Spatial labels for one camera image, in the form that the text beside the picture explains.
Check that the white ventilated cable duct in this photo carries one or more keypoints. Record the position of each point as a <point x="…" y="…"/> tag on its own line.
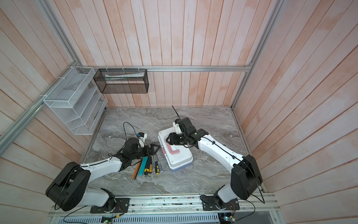
<point x="201" y="218"/>

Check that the white and blue tool box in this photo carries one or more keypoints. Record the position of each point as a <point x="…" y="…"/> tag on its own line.
<point x="177" y="157"/>

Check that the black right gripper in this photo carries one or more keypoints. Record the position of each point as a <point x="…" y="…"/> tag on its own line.
<point x="173" y="139"/>

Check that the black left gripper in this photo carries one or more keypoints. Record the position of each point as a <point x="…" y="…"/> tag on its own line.
<point x="148" y="148"/>

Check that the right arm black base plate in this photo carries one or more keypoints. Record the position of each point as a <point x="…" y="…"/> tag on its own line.
<point x="212" y="203"/>

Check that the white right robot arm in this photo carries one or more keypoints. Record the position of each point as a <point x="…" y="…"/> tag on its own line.
<point x="245" y="174"/>

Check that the white wire mesh shelf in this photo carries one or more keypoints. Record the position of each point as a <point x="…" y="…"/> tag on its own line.
<point x="77" y="105"/>

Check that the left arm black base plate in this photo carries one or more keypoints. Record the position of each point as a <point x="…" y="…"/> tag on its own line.
<point x="120" y="205"/>

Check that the black wire mesh basket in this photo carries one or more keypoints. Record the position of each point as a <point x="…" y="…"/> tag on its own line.
<point x="122" y="81"/>

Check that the teal utility knife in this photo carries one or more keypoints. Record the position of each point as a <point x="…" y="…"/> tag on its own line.
<point x="143" y="165"/>

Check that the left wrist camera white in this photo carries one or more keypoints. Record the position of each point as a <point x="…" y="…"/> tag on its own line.
<point x="142" y="137"/>

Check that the aluminium frame horizontal bar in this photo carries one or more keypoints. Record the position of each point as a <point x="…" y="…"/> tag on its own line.
<point x="181" y="68"/>

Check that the black yellow small screwdriver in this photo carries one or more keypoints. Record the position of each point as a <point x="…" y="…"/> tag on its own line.
<point x="156" y="166"/>

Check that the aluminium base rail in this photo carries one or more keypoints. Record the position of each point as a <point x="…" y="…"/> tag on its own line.
<point x="175" y="204"/>

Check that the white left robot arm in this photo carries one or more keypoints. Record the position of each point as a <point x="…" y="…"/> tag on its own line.
<point x="69" y="189"/>

